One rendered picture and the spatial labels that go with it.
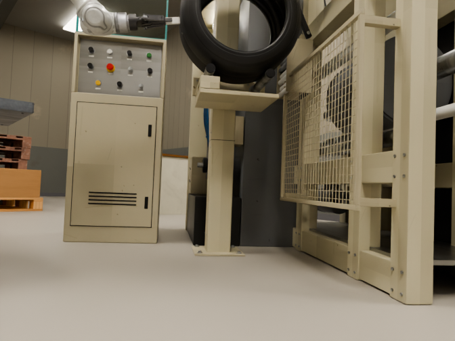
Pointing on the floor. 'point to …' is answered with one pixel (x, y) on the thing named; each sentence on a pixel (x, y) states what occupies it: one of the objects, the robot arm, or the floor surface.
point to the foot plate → (217, 252)
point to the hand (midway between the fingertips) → (172, 20)
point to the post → (221, 143)
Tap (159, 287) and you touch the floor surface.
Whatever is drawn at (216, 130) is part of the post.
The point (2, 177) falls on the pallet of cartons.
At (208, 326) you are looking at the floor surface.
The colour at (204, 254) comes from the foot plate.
